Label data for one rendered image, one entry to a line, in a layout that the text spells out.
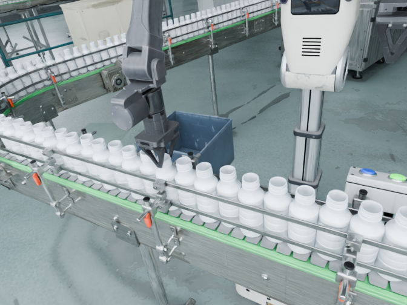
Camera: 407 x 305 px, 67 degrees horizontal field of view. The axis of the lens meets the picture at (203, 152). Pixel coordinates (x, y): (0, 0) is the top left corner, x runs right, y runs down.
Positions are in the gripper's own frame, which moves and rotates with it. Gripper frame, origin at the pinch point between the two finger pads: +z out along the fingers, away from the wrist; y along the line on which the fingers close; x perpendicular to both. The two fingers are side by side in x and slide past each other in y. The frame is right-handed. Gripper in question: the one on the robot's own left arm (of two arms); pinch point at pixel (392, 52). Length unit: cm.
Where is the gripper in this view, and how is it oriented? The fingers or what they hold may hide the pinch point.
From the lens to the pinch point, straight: 67.2
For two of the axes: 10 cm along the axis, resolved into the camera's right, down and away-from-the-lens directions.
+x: -8.6, -1.9, 4.6
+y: 4.9, -5.3, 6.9
